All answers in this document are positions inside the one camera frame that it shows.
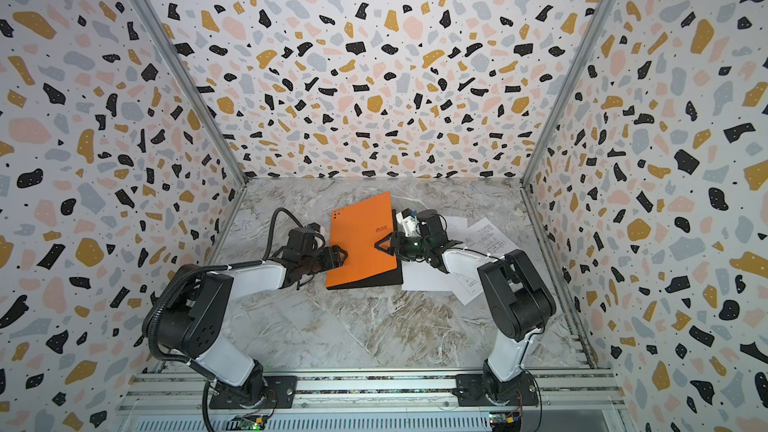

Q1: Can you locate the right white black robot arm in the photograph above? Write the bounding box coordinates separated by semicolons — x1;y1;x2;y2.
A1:
374;209;557;406

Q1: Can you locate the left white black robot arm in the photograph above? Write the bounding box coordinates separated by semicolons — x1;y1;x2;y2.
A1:
142;224;348;407

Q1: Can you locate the left green circuit board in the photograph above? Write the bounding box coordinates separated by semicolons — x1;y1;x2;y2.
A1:
228;415;269;431

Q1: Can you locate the right circuit board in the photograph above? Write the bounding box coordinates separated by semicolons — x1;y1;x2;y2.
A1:
489;411;522;432

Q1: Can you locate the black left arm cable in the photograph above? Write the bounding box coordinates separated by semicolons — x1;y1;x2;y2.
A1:
262;206;301;262

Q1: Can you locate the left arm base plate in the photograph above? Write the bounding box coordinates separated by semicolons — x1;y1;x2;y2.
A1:
209;375;298;411

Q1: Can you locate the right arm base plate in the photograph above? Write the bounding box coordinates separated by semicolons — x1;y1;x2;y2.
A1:
451;372;539;407

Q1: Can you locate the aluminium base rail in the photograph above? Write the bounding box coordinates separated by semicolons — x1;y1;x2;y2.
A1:
115;369;634;431

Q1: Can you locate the aluminium corner post right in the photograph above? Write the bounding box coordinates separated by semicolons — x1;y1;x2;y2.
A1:
520;0;615;189

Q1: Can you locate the aluminium corner post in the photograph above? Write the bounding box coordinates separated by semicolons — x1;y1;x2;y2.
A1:
520;0;615;189
101;0;248;188

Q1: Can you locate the aluminium corner post left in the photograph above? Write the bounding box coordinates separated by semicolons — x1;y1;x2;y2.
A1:
101;0;248;188

